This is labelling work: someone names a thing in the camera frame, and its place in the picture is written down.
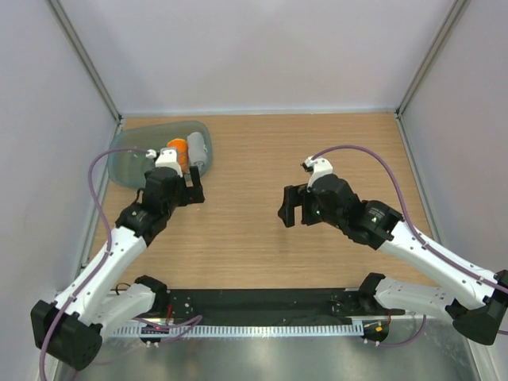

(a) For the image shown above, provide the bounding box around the grey orange towel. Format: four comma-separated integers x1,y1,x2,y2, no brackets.
167,138,191,182

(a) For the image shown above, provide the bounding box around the grey panda towel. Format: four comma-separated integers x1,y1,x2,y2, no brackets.
187,132,209,169

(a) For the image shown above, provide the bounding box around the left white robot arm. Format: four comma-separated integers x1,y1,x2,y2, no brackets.
30,166,205,371

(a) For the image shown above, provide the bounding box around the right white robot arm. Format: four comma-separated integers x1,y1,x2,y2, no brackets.
278,174,507,345

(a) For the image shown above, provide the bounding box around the teal plastic container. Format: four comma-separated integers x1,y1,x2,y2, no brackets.
107,121,213,189

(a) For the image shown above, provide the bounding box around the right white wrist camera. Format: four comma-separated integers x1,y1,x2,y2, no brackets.
302,156,333,188

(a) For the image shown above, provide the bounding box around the aluminium rail frame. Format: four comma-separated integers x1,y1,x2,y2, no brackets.
47,0,508,381

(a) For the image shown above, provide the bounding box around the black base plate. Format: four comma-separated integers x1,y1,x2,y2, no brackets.
167,288,403,318

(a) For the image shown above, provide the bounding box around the white slotted cable duct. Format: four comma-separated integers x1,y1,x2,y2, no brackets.
110,321,364,339

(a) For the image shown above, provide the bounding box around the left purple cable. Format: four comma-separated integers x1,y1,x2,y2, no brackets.
38,147,203,381

